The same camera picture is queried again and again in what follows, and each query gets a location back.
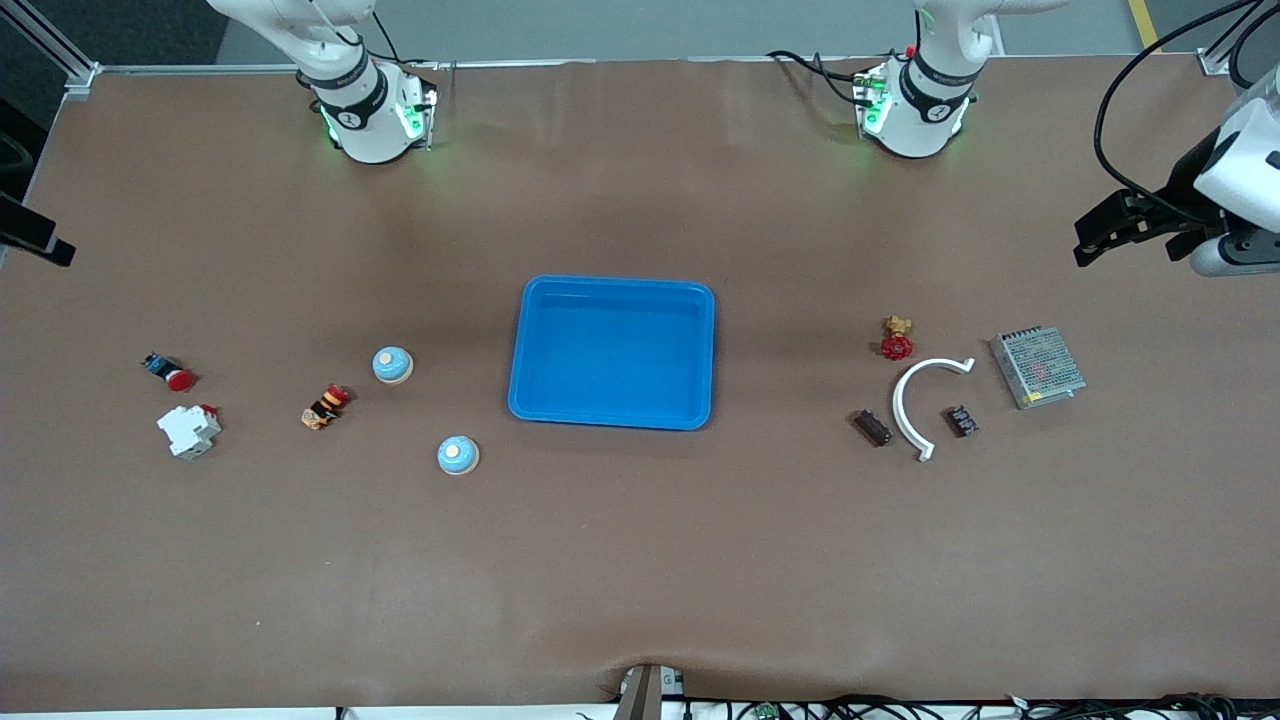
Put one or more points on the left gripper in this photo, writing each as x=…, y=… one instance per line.
x=1181, y=193

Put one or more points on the small black chip module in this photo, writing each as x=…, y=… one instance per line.
x=962, y=421

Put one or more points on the dark brown rectangular component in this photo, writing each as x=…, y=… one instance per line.
x=872, y=428

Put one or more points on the light blue service bell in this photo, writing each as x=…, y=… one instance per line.
x=458, y=455
x=393, y=365

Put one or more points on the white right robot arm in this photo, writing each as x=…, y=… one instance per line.
x=365, y=120

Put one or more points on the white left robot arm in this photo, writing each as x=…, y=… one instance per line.
x=925, y=110

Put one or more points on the metal mesh power supply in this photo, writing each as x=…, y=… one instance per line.
x=1037, y=367

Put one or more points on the red emergency stop button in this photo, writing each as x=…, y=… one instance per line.
x=172, y=373

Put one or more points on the white circuit breaker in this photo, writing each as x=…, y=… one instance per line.
x=188, y=430

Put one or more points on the brass valve red handwheel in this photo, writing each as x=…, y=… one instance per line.
x=897, y=340

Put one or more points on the orange black push button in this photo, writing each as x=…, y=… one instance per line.
x=327, y=405

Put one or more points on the blue plastic tray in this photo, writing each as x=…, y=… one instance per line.
x=610, y=360

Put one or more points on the aluminium frame post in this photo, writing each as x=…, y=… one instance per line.
x=1215, y=62
x=80, y=80

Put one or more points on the white curved plastic bracket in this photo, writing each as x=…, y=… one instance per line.
x=896, y=405

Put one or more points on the aluminium table edge rail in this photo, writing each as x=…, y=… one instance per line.
x=600, y=62

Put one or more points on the brown camera stand bracket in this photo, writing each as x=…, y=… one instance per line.
x=640, y=695

